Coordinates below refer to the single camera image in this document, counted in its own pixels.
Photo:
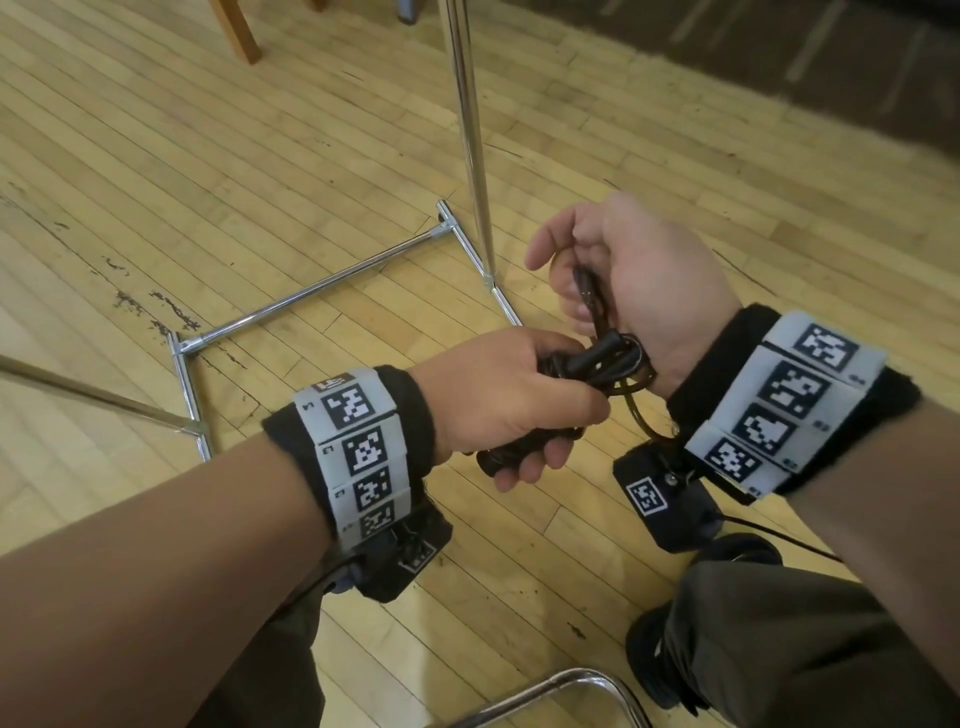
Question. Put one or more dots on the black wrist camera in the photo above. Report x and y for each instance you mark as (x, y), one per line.
(397, 555)
(667, 502)

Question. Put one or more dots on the black wristband with markers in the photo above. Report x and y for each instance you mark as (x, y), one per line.
(780, 397)
(360, 450)

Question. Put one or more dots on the chrome garment rack frame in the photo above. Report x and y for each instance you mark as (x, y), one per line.
(469, 112)

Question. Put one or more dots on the person's left forearm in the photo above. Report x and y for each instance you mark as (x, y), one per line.
(150, 577)

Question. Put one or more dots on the grey furniture leg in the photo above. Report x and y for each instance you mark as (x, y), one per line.
(411, 9)

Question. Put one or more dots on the chrome chair tube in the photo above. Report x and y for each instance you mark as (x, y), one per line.
(555, 686)

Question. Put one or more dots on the person's right hand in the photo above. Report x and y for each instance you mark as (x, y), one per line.
(660, 285)

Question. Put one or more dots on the black right wristband with markers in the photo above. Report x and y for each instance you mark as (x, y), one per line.
(780, 397)

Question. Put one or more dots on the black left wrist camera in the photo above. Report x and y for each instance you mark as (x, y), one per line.
(397, 555)

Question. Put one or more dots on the person's right forearm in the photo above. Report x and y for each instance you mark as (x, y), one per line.
(885, 510)

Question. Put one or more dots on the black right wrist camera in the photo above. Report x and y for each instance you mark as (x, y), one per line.
(667, 502)

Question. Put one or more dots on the black shoe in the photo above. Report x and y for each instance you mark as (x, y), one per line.
(649, 660)

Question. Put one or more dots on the dark rug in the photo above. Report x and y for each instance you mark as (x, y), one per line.
(750, 52)

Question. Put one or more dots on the person's left hand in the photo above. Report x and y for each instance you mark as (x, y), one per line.
(480, 397)

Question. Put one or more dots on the wooden furniture leg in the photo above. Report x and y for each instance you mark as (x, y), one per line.
(236, 30)

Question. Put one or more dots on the brass-coloured metal rod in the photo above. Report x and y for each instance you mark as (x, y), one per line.
(97, 394)

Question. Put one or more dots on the olive trousers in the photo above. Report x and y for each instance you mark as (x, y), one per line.
(787, 652)

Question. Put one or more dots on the black left wristband with markers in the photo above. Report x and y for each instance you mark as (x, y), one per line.
(360, 450)

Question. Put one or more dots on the person's right fingers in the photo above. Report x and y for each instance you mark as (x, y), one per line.
(564, 232)

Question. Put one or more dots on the person's left thumb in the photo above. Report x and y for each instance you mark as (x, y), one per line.
(559, 409)

